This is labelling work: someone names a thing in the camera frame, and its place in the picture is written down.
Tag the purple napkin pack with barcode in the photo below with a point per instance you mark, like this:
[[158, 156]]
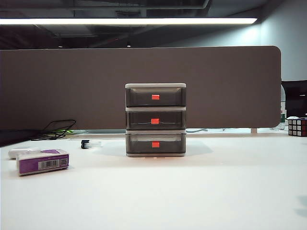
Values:
[[31, 165]]

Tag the brown desk partition panel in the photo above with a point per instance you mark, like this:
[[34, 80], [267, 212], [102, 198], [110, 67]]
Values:
[[72, 83]]

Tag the small black clip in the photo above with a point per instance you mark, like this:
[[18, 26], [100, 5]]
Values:
[[84, 144]]

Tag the grey drawer with wavy line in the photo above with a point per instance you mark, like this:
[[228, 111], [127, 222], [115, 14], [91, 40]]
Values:
[[139, 119]]

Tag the grey drawer holding white paper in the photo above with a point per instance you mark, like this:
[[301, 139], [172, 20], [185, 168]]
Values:
[[139, 145]]

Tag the long ceiling light strip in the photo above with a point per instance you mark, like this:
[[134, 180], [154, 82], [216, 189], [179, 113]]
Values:
[[120, 21]]

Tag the grey drawer under cabinet lid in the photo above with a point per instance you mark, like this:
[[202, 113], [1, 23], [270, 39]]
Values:
[[139, 98]]

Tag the black monitor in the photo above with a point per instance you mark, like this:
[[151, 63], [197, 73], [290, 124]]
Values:
[[296, 98]]

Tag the Rubik's cube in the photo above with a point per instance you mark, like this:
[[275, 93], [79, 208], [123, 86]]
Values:
[[297, 127]]

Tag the white partition foot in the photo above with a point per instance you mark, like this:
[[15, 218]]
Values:
[[253, 130]]

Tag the white earbuds case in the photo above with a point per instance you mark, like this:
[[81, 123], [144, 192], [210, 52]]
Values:
[[16, 152]]

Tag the white plastic drawer cabinet frame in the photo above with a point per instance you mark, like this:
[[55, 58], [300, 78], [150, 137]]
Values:
[[156, 84]]

